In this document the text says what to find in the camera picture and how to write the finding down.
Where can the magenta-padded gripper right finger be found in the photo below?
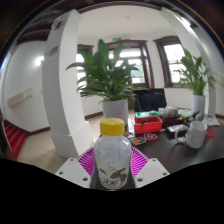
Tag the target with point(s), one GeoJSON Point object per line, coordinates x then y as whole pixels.
{"type": "Point", "coordinates": [151, 170]}

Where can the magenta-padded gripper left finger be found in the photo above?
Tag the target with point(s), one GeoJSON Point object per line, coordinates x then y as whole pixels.
{"type": "Point", "coordinates": [74, 170]}

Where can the clear yellow-capped drink bottle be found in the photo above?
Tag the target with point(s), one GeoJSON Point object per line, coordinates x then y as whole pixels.
{"type": "Point", "coordinates": [112, 156]}

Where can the round colourful sticker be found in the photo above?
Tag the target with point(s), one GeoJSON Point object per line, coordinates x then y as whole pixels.
{"type": "Point", "coordinates": [139, 140]}
{"type": "Point", "coordinates": [150, 136]}

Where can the red plastic basket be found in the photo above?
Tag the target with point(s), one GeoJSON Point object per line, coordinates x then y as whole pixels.
{"type": "Point", "coordinates": [148, 126]}

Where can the dark brown box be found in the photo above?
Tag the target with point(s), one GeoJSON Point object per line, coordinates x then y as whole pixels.
{"type": "Point", "coordinates": [171, 120]}

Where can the green plastic tray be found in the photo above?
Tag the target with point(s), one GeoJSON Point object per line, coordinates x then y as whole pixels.
{"type": "Point", "coordinates": [146, 114]}

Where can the white mug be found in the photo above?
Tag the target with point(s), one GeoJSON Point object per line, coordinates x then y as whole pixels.
{"type": "Point", "coordinates": [196, 135]}

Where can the group of small white containers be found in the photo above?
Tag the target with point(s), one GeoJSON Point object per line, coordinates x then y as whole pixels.
{"type": "Point", "coordinates": [167, 111]}

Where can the green cloth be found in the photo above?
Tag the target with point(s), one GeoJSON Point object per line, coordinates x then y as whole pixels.
{"type": "Point", "coordinates": [185, 113]}

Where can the flat round red coaster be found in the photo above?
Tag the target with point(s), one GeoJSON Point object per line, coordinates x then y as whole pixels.
{"type": "Point", "coordinates": [210, 133]}

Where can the black office chair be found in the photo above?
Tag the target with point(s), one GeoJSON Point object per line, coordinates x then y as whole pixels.
{"type": "Point", "coordinates": [150, 99]}

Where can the large leafy plant white pot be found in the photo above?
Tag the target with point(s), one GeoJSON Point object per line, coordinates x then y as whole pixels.
{"type": "Point", "coordinates": [113, 80]}

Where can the slim leafy plant white pot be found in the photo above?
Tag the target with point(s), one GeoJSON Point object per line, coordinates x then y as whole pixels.
{"type": "Point", "coordinates": [196, 76]}

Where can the dark wood glazed door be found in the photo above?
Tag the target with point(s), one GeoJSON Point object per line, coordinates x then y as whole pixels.
{"type": "Point", "coordinates": [140, 66]}

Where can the dark wood framed window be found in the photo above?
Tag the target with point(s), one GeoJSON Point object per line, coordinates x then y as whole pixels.
{"type": "Point", "coordinates": [173, 60]}

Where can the green exit sign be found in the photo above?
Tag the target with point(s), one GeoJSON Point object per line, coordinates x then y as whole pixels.
{"type": "Point", "coordinates": [116, 39]}

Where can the white wall unit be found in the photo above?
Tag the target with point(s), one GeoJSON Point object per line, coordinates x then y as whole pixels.
{"type": "Point", "coordinates": [18, 98]}

